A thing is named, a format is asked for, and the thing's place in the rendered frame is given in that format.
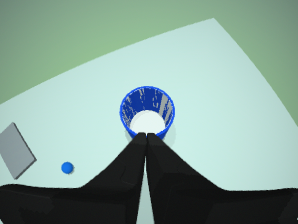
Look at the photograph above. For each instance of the blue ball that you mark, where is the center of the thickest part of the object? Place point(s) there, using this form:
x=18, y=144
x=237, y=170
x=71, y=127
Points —
x=67, y=168

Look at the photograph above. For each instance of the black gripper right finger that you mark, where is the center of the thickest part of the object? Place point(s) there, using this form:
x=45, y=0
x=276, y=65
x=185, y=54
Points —
x=181, y=195

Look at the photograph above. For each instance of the grey rectangular block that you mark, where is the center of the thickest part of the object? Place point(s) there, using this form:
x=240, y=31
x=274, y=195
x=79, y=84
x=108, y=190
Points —
x=15, y=152

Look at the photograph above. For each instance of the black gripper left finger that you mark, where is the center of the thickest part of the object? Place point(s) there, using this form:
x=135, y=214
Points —
x=112, y=197

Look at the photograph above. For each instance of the blue mug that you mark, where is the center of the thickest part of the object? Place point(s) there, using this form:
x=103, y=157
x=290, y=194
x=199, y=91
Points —
x=147, y=109

